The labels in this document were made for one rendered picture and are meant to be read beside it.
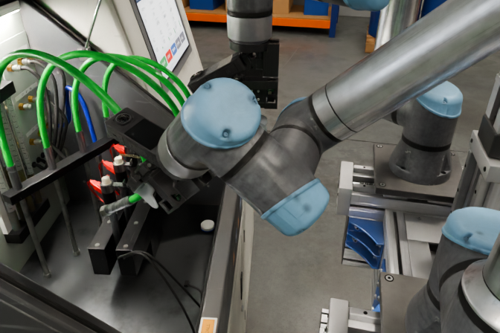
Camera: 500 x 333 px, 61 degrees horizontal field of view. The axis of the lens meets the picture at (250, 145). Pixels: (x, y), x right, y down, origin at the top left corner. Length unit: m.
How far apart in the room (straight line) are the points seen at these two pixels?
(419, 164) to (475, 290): 0.61
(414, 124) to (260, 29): 0.51
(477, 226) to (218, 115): 0.39
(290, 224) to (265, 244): 1.93
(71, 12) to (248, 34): 0.62
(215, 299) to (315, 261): 1.46
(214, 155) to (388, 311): 0.47
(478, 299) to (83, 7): 1.04
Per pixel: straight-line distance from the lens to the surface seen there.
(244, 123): 0.43
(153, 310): 1.06
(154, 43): 1.37
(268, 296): 2.15
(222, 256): 0.98
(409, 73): 0.50
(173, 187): 0.61
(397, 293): 0.84
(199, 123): 0.42
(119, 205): 0.81
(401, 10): 1.07
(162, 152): 0.53
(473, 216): 0.67
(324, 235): 2.48
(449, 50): 0.50
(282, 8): 6.26
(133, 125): 0.62
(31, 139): 1.23
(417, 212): 1.18
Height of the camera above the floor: 1.64
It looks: 30 degrees down
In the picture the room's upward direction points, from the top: straight up
